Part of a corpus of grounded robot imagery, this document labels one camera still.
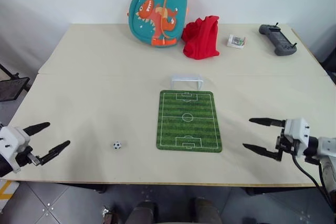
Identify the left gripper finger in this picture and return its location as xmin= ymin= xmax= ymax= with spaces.
xmin=23 ymin=122 xmax=51 ymax=137
xmin=39 ymin=140 xmax=71 ymax=166

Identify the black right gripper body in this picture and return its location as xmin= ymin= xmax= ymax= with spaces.
xmin=275 ymin=127 xmax=303 ymax=162

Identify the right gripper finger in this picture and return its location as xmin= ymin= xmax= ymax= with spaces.
xmin=242 ymin=143 xmax=283 ymax=162
xmin=248 ymin=118 xmax=287 ymax=129

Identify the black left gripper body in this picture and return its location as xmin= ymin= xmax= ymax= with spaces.
xmin=15 ymin=146 xmax=42 ymax=168

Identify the green soccer field mat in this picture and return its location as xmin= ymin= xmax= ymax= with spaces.
xmin=156 ymin=90 xmax=223 ymax=153

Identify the black mesh panel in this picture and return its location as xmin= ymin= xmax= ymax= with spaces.
xmin=0 ymin=77 xmax=30 ymax=103

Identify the grey handheld controller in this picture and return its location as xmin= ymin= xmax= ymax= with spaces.
xmin=258 ymin=22 xmax=299 ymax=57

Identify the white battery pack box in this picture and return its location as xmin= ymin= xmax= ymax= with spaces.
xmin=226 ymin=34 xmax=247 ymax=50

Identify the white miniature goal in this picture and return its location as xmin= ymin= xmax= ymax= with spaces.
xmin=169 ymin=74 xmax=204 ymax=91

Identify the red cloth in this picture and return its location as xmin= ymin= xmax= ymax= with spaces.
xmin=182 ymin=15 xmax=221 ymax=60

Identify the teal dinosaur backpack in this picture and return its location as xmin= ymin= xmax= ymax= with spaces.
xmin=127 ymin=0 xmax=191 ymax=49

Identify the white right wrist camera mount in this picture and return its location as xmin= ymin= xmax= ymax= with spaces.
xmin=284 ymin=118 xmax=311 ymax=146

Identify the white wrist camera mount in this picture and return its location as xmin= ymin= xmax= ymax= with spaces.
xmin=284 ymin=118 xmax=311 ymax=146
xmin=0 ymin=126 xmax=30 ymax=174

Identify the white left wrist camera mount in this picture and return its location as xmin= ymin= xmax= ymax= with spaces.
xmin=0 ymin=126 xmax=30 ymax=174

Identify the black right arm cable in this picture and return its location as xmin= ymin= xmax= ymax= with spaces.
xmin=291 ymin=152 xmax=334 ymax=208

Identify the black stand frame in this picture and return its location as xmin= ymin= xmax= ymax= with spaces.
xmin=0 ymin=63 xmax=20 ymax=80

